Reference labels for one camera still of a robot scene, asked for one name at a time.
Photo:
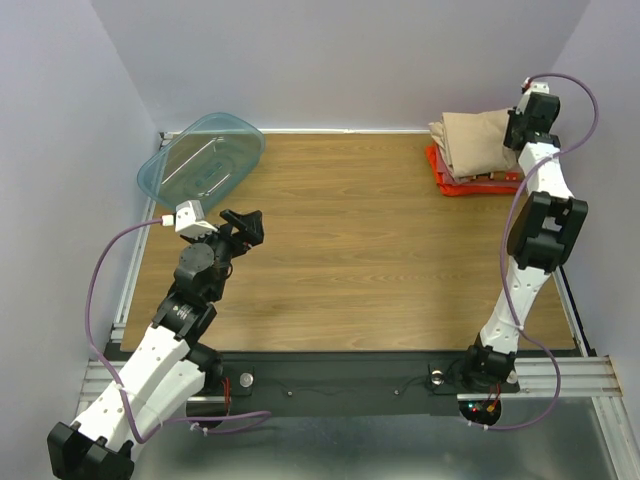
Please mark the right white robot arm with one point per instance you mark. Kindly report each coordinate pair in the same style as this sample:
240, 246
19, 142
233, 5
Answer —
540, 239

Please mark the pink folded t shirt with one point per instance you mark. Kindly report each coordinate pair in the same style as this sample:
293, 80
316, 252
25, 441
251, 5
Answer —
491, 177

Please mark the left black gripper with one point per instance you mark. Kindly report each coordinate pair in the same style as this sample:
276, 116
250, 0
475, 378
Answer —
249, 225

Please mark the red folded t shirt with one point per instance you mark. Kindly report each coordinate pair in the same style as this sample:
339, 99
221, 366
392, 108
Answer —
505, 184

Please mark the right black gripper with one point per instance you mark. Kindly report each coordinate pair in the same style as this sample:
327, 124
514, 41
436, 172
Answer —
516, 129

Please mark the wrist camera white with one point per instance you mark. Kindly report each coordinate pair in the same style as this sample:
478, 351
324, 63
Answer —
530, 87
189, 222

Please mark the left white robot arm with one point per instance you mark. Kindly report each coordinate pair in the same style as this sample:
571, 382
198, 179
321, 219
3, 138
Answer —
170, 364

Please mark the teal plastic bin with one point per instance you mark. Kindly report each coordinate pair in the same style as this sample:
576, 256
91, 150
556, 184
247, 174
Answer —
205, 162

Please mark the beige t shirt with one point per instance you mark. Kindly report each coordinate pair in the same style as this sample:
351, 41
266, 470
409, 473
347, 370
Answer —
472, 144

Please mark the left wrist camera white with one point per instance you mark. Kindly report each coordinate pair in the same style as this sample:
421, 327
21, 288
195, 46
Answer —
189, 222

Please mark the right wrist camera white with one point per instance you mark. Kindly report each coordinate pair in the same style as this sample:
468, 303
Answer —
530, 87

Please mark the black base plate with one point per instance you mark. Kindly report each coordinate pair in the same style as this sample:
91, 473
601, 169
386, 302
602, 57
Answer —
325, 384

